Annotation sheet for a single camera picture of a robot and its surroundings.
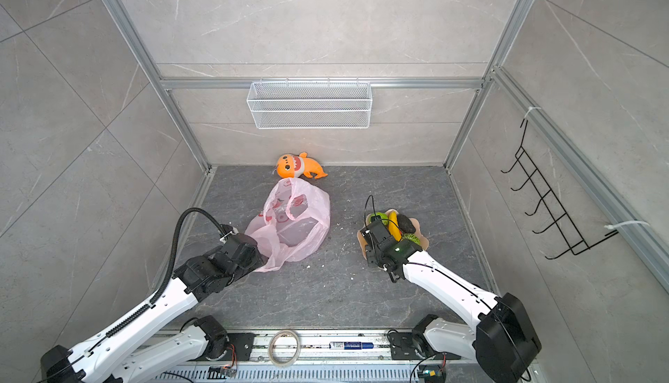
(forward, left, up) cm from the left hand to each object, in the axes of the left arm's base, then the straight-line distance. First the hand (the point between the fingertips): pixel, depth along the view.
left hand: (263, 251), depth 78 cm
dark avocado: (+12, -48, -7) cm, 49 cm away
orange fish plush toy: (+42, -5, -6) cm, 43 cm away
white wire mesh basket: (+54, -14, +16) cm, 58 cm away
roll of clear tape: (-25, -3, -13) cm, 28 cm away
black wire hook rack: (-5, -79, +17) cm, 81 cm away
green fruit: (+7, -49, -7) cm, 50 cm away
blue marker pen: (-24, -26, -13) cm, 38 cm away
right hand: (+1, -37, -6) cm, 38 cm away
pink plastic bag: (+18, -6, -13) cm, 23 cm away
